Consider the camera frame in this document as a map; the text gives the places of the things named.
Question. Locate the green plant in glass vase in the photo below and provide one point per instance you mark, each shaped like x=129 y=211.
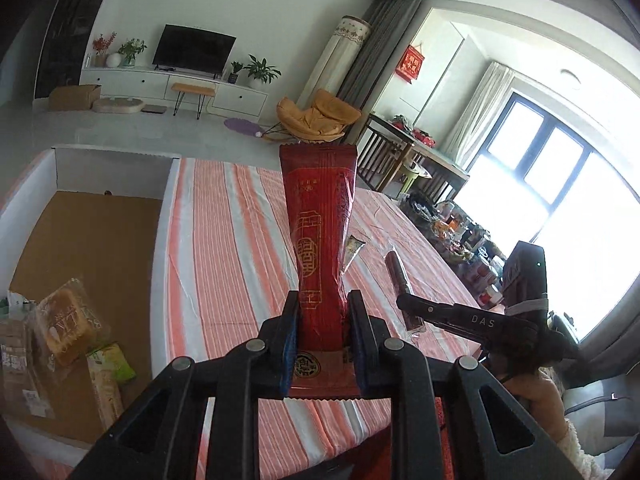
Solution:
x=132 y=52

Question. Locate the orange lounge chair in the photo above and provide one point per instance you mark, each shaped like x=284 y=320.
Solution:
x=310 y=120

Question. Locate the grey curtain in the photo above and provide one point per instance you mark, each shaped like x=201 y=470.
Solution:
x=380 y=50

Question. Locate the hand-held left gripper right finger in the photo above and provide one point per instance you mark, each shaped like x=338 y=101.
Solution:
x=357 y=345

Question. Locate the white television cabinet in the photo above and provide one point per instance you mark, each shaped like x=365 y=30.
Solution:
x=150 y=80

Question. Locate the wooden side table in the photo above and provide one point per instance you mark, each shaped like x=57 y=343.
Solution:
x=430 y=157

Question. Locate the clear bread packet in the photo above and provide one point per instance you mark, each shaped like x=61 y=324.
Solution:
x=62 y=320

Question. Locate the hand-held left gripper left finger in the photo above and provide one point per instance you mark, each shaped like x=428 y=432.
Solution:
x=290 y=345

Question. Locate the grey sofa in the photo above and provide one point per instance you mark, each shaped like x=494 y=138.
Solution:
x=605 y=400

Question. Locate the dark floor scale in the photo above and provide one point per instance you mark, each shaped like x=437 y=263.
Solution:
x=155 y=108

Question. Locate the small potted green plant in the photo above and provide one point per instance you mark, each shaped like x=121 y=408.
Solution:
x=235 y=72

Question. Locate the dark wooden chair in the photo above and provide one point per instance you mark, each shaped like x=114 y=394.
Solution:
x=382 y=160

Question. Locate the white curtain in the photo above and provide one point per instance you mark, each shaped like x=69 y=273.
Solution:
x=480 y=110

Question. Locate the green stool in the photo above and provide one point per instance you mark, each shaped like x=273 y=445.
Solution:
x=415 y=175

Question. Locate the clear packet of brown slices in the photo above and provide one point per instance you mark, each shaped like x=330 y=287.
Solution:
x=17 y=360

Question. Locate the green cracker packet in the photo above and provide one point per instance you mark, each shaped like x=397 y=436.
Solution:
x=112 y=365

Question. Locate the pile of assorted goods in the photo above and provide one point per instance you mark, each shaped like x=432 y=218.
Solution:
x=460 y=245

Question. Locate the brown cardboard box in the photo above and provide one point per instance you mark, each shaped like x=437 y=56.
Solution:
x=75 y=99

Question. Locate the black television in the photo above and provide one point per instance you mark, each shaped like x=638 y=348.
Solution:
x=192 y=50

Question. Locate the white cardboard box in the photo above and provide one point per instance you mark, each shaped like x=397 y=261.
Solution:
x=100 y=170

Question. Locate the round ceiling lamp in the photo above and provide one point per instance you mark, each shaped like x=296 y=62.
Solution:
x=570 y=75

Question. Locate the red flowers in vase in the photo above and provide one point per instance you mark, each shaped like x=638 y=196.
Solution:
x=102 y=47

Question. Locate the dark wall cabinet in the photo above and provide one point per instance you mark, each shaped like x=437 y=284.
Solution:
x=70 y=25

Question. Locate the orange striped tablecloth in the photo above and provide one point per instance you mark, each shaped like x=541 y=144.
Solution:
x=230 y=240

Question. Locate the wooden stool with metal legs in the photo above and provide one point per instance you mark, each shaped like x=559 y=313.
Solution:
x=192 y=88

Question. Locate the covered standing air conditioner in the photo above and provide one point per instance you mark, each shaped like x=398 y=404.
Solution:
x=340 y=60

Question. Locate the person's right forearm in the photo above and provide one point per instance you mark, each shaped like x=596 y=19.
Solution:
x=537 y=402

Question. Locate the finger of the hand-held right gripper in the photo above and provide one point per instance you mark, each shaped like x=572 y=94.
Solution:
x=450 y=316

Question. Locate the brown stick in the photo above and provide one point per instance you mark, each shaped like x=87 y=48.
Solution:
x=397 y=272

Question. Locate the black framed window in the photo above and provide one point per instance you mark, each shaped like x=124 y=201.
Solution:
x=550 y=185

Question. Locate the white floor tray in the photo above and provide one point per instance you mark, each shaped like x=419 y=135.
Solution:
x=117 y=105

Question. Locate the red snack packet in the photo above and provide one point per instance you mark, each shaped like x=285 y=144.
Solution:
x=320 y=220

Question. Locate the red wall hanging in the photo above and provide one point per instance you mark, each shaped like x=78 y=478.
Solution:
x=410 y=62

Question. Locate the purple floor mat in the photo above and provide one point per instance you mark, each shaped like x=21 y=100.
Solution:
x=242 y=126

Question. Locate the large potted green plant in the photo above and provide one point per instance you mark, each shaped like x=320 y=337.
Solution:
x=260 y=70

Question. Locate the round white vase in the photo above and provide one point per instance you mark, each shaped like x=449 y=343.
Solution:
x=113 y=60

